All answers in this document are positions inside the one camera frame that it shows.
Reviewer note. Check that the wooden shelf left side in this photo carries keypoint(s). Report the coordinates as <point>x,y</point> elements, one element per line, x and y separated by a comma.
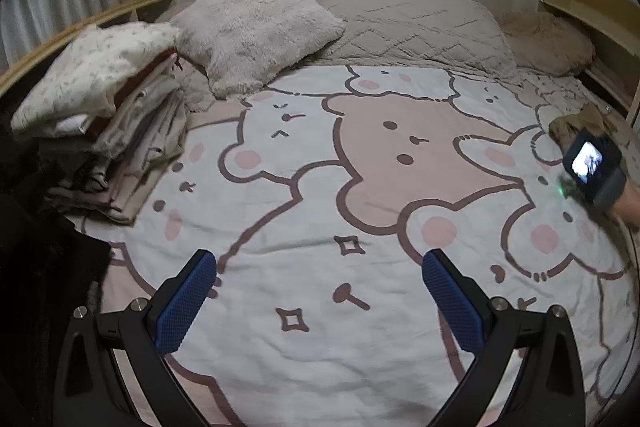
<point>130,11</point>

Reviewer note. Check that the beige quilted pillow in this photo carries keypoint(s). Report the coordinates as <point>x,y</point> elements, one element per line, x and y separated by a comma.
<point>461,34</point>

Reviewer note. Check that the wooden shelf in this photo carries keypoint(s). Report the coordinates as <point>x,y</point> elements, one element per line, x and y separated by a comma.
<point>613,27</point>
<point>130,11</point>

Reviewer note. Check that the fluffy white square pillow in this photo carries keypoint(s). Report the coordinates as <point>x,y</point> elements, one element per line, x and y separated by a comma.
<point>242,45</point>

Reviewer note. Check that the stack of folded clothes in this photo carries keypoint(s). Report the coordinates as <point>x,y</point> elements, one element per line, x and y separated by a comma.
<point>107,117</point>

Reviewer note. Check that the khaki jacket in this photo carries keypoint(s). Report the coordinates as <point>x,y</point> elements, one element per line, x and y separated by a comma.
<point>564,129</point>

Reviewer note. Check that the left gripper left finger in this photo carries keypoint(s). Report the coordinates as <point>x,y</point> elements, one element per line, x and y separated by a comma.
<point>89,388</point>

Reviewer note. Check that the bear pattern bed blanket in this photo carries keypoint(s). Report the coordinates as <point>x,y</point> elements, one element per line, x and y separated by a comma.
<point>319,196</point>

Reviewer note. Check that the beige fuzzy pillow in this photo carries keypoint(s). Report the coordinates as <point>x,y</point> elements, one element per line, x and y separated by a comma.
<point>546,43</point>

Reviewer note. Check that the wooden shelf right side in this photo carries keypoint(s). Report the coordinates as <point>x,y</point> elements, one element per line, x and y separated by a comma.
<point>613,27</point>

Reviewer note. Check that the white striped curtain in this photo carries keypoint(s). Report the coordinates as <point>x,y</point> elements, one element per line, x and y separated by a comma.
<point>25,24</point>

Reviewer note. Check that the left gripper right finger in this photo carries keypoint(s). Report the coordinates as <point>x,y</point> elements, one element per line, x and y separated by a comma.
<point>549,388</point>

